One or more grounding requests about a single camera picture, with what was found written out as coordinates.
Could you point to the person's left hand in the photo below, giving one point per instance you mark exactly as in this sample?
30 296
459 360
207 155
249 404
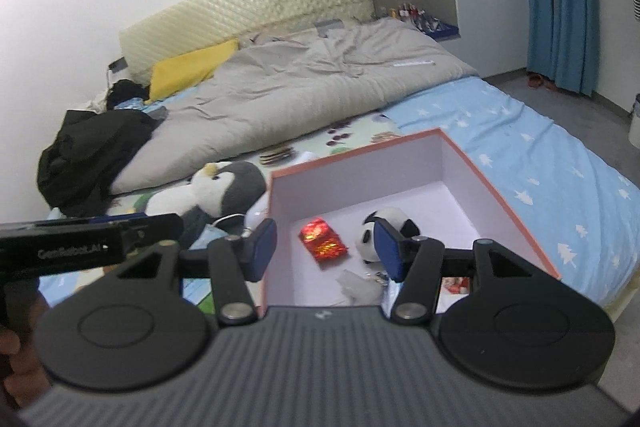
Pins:
20 362

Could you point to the dark phone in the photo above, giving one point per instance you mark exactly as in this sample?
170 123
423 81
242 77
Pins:
117 66

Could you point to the blue tray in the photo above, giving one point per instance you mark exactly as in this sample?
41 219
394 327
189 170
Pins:
442 33

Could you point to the small panda plush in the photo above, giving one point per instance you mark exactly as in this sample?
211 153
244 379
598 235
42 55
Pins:
395 217

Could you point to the grey duvet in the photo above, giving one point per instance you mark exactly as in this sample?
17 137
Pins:
300 92

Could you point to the orange cardboard box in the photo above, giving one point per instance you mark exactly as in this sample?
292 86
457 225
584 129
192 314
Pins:
350 187

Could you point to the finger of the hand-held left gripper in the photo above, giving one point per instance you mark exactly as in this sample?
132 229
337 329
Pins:
150 229

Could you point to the small black cloth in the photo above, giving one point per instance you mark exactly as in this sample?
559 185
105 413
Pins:
127 92

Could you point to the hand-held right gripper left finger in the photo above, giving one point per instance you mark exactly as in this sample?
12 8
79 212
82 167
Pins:
262 252

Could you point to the row of small bottles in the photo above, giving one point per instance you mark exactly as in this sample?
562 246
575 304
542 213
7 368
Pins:
410 14

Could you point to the yellow pillow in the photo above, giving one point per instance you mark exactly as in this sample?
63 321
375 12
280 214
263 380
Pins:
190 67

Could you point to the red slippers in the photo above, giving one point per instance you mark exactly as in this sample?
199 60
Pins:
540 82

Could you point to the blue curtain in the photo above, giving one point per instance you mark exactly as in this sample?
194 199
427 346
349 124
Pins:
560 32

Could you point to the light blue bed sheet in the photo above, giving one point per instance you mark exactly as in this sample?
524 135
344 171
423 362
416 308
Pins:
540 177

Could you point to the black jacket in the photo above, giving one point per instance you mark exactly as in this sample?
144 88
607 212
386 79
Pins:
90 157

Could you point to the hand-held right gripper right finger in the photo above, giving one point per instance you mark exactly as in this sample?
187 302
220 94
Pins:
387 252

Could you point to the cream padded headboard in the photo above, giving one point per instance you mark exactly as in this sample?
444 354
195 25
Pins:
240 2

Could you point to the shiny red packet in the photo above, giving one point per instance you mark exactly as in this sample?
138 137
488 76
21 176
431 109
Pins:
322 241

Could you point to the clear plastic wrapper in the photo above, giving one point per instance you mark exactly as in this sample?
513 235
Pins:
360 289

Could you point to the grey penguin plush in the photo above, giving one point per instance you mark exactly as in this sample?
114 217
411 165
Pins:
220 192

